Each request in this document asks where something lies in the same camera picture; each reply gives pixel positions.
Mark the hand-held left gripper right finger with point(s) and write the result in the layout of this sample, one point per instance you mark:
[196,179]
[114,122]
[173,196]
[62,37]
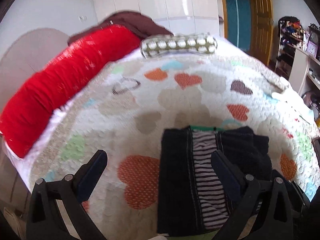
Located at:
[225,177]

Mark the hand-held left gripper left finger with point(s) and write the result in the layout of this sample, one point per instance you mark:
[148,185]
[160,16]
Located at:
[91,177]

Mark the navy pants with striped cuffs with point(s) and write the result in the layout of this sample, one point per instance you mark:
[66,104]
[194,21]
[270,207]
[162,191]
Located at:
[175,180]

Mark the quilted heart-print bedspread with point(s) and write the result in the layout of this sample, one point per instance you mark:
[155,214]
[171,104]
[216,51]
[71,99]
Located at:
[150,100]

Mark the red bolster cushion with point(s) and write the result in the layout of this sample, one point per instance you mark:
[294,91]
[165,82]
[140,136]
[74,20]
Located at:
[62,80]

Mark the white knit tights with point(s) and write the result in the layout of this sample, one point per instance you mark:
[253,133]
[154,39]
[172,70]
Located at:
[306,115]

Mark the yellow jar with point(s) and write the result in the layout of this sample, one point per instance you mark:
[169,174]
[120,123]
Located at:
[318,122]

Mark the pink bag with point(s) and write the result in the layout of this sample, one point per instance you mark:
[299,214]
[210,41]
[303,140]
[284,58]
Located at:
[308,97]

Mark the white shoe rack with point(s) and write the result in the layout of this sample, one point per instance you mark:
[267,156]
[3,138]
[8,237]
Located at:
[285,60]

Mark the white shelf unit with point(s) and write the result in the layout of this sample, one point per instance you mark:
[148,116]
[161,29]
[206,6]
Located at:
[298,67]

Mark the green patterned pillow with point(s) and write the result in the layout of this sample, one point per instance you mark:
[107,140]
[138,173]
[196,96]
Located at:
[175,44]

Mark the beige headboard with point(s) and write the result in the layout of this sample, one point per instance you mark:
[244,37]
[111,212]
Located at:
[30,47]

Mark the purple alarm clock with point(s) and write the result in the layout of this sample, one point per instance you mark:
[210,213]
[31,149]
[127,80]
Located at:
[312,48]

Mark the wooden door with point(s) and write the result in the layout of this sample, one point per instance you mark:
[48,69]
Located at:
[261,25]

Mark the brown blanket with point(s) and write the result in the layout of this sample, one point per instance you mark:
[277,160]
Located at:
[140,22]

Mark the pile of clothes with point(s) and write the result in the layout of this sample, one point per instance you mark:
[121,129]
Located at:
[291,26]

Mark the teal curtain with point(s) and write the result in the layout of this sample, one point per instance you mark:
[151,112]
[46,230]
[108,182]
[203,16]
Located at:
[237,12]

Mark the ornate dark table clock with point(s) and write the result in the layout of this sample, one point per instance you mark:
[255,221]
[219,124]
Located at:
[314,36]

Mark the glossy white wardrobe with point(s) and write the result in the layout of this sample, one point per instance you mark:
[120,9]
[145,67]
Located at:
[175,0]

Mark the white wall outlet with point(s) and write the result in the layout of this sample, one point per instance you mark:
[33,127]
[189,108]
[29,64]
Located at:
[83,18]

